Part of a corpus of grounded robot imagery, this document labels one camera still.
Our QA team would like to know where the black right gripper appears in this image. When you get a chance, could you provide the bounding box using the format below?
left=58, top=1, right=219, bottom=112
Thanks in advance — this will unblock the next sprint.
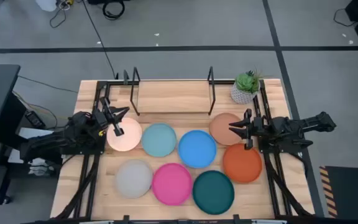
left=227, top=108, right=272, bottom=151

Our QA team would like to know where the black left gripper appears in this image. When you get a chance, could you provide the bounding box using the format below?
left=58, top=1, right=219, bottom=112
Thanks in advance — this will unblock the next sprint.
left=93, top=96, right=131, bottom=138

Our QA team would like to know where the terracotta brown plate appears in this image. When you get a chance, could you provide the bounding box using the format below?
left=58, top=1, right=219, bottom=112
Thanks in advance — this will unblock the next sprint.
left=209, top=112, right=244, bottom=146

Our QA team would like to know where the peach plate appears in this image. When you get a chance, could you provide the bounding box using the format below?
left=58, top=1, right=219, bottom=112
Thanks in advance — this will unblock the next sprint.
left=106, top=117, right=143, bottom=152

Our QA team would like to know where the orange plate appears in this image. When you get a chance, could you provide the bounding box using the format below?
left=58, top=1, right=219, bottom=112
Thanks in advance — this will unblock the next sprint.
left=222, top=142, right=263, bottom=184

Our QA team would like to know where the light teal plate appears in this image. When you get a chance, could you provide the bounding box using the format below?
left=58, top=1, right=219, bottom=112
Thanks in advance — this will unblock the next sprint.
left=140, top=123, right=178, bottom=158

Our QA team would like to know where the blue plate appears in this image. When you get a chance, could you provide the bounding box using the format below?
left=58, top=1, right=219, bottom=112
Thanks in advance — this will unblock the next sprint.
left=177, top=129, right=218, bottom=169

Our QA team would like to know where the pale grey plate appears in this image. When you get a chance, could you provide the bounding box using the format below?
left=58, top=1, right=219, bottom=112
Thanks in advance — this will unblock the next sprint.
left=114, top=159, right=154, bottom=199

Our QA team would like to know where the magenta pink plate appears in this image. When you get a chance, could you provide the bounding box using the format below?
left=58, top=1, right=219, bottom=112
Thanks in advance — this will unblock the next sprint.
left=151, top=162, right=193, bottom=207

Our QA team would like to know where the succulent in white patterned pot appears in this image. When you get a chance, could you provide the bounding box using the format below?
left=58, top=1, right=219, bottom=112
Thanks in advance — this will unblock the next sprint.
left=230, top=70, right=265, bottom=105

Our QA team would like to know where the dark green plate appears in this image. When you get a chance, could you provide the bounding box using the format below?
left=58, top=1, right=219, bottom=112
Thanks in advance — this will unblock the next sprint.
left=192, top=170, right=236, bottom=215

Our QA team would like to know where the black power adapter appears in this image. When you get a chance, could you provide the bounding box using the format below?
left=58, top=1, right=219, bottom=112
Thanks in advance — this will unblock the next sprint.
left=24, top=110, right=47, bottom=130

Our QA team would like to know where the white board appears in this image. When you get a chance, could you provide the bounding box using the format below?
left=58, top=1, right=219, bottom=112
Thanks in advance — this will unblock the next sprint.
left=7, top=126, right=62, bottom=175

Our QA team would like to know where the white power strip with plugs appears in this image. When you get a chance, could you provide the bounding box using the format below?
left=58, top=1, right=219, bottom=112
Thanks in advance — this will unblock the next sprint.
left=56, top=0, right=74, bottom=10

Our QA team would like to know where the black mat with hazard stripes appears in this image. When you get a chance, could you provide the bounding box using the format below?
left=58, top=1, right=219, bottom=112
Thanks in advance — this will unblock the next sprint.
left=318, top=166, right=358, bottom=218

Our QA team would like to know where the white container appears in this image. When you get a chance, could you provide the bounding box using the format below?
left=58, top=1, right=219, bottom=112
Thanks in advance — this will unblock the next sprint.
left=35, top=0, right=58, bottom=12

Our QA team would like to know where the black aluminium table frame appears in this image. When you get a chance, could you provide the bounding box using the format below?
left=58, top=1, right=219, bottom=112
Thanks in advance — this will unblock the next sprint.
left=51, top=79, right=316, bottom=224

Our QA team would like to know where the black wire dish rack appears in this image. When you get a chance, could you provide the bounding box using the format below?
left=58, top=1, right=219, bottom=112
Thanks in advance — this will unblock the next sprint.
left=129, top=65, right=216, bottom=116

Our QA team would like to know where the long black floor cable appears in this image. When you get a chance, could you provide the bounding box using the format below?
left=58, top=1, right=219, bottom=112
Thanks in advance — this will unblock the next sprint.
left=81, top=0, right=119, bottom=80

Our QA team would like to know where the coiled black cable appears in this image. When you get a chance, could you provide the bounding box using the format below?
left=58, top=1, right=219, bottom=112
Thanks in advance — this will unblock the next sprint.
left=102, top=0, right=126, bottom=21

